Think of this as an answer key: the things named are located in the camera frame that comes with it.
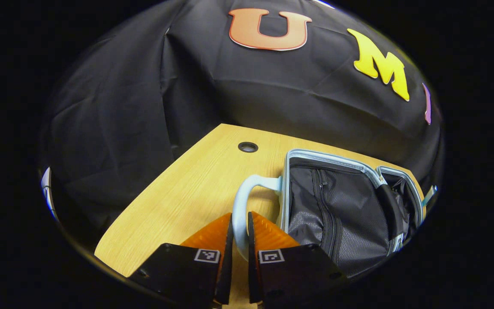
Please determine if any bright computer screen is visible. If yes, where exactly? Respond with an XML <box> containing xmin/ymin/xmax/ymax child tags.
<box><xmin>40</xmin><ymin>167</ymin><xmax>59</xmax><ymax>220</ymax></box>

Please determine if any black backdrop cloth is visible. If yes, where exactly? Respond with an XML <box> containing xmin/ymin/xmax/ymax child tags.
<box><xmin>37</xmin><ymin>0</ymin><xmax>445</xmax><ymax>241</ymax></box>

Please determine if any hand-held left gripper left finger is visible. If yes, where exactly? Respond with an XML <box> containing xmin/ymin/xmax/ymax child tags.
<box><xmin>129</xmin><ymin>213</ymin><xmax>234</xmax><ymax>306</ymax></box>

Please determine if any light blue suitcase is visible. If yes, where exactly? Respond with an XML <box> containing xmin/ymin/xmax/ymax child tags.
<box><xmin>232</xmin><ymin>149</ymin><xmax>438</xmax><ymax>279</ymax></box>

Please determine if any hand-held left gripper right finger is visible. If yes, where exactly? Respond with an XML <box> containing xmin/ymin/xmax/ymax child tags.
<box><xmin>247</xmin><ymin>211</ymin><xmax>348</xmax><ymax>306</ymax></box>

